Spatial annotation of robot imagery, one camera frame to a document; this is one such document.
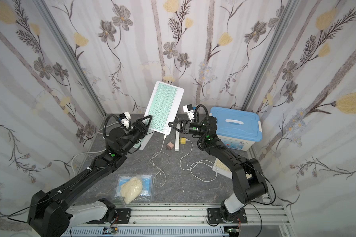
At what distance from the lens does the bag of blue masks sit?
797mm

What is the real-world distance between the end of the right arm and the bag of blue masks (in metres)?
0.39

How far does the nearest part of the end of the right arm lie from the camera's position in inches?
26.1
